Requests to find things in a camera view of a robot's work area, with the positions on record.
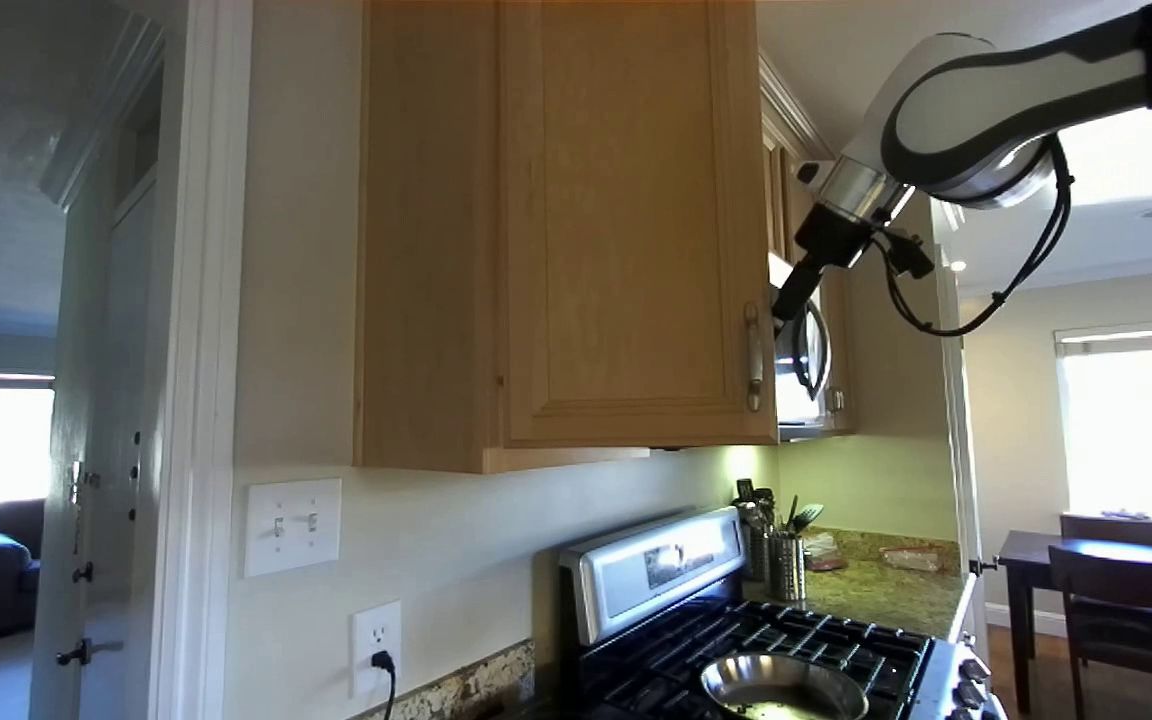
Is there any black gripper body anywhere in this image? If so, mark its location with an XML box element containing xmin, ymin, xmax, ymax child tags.
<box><xmin>792</xmin><ymin>202</ymin><xmax>880</xmax><ymax>289</ymax></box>

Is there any metal handle of tall door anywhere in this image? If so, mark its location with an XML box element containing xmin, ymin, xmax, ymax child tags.
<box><xmin>739</xmin><ymin>303</ymin><xmax>771</xmax><ymax>417</ymax></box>

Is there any tall wooden cabinet door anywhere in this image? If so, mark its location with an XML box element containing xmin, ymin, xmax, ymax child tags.
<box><xmin>491</xmin><ymin>0</ymin><xmax>780</xmax><ymax>451</ymax></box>

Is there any short wooden cabinet door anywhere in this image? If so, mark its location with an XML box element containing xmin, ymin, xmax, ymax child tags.
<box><xmin>762</xmin><ymin>123</ymin><xmax>800</xmax><ymax>265</ymax></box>

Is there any wooden cabinet body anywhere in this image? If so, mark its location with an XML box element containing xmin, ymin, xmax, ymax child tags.
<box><xmin>352</xmin><ymin>0</ymin><xmax>863</xmax><ymax>478</ymax></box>

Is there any white panel door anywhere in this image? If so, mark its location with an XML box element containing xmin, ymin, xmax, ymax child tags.
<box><xmin>24</xmin><ymin>123</ymin><xmax>164</xmax><ymax>720</ymax></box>

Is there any stainless steel microwave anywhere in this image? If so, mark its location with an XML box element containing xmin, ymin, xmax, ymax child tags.
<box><xmin>766</xmin><ymin>248</ymin><xmax>863</xmax><ymax>449</ymax></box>

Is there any white crown molding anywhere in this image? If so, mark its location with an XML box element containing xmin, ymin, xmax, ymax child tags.
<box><xmin>752</xmin><ymin>47</ymin><xmax>834</xmax><ymax>169</ymax></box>

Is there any utensil holder with utensils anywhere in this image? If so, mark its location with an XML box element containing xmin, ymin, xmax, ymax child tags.
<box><xmin>728</xmin><ymin>478</ymin><xmax>780</xmax><ymax>587</ymax></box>

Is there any metal utensil holder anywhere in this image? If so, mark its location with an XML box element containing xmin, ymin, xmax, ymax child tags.
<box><xmin>766</xmin><ymin>523</ymin><xmax>817</xmax><ymax>606</ymax></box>

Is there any stainless steel stove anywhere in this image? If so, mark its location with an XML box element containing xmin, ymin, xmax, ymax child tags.
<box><xmin>552</xmin><ymin>503</ymin><xmax>1016</xmax><ymax>720</ymax></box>

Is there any dark wooden dining table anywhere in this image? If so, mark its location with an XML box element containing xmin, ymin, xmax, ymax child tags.
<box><xmin>995</xmin><ymin>527</ymin><xmax>1152</xmax><ymax>720</ymax></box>

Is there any bright dining room window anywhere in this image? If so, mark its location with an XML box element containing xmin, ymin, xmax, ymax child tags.
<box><xmin>1049</xmin><ymin>321</ymin><xmax>1152</xmax><ymax>534</ymax></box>

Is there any steel frying pan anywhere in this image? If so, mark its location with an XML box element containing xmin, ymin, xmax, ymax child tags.
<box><xmin>697</xmin><ymin>650</ymin><xmax>875</xmax><ymax>720</ymax></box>

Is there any dark wooden dining chair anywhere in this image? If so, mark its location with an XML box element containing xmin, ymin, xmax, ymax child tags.
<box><xmin>1044</xmin><ymin>540</ymin><xmax>1152</xmax><ymax>720</ymax></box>
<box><xmin>1058</xmin><ymin>512</ymin><xmax>1152</xmax><ymax>553</ymax></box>

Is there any speckled granite backsplash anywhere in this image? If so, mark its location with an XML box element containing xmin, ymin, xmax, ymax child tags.
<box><xmin>362</xmin><ymin>638</ymin><xmax>543</xmax><ymax>720</ymax></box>

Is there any curved silver microwave handle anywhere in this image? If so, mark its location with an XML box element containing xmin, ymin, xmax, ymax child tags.
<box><xmin>785</xmin><ymin>298</ymin><xmax>835</xmax><ymax>405</ymax></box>

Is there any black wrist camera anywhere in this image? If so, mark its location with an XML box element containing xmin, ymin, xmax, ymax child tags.
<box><xmin>872</xmin><ymin>224</ymin><xmax>942</xmax><ymax>283</ymax></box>

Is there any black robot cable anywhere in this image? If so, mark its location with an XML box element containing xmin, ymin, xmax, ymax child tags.
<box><xmin>875</xmin><ymin>130</ymin><xmax>1079</xmax><ymax>342</ymax></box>

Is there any white wall outlet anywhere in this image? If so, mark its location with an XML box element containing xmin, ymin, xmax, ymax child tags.
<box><xmin>349</xmin><ymin>599</ymin><xmax>407</xmax><ymax>704</ymax></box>

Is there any black plug with cord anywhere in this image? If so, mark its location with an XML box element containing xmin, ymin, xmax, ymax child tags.
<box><xmin>364</xmin><ymin>643</ymin><xmax>403</xmax><ymax>720</ymax></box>

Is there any white double light switch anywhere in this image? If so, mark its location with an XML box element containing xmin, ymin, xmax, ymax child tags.
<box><xmin>239</xmin><ymin>478</ymin><xmax>349</xmax><ymax>582</ymax></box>

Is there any white doorway frame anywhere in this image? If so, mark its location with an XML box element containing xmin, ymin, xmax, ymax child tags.
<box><xmin>145</xmin><ymin>0</ymin><xmax>256</xmax><ymax>720</ymax></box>

